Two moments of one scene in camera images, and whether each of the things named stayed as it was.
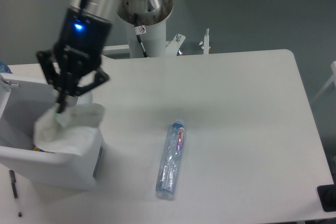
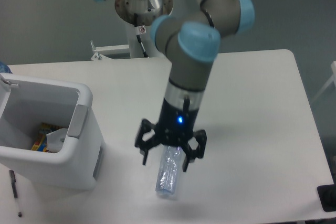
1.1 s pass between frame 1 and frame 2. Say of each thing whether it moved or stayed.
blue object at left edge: stayed
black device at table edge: stayed
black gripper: moved
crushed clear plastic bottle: stayed
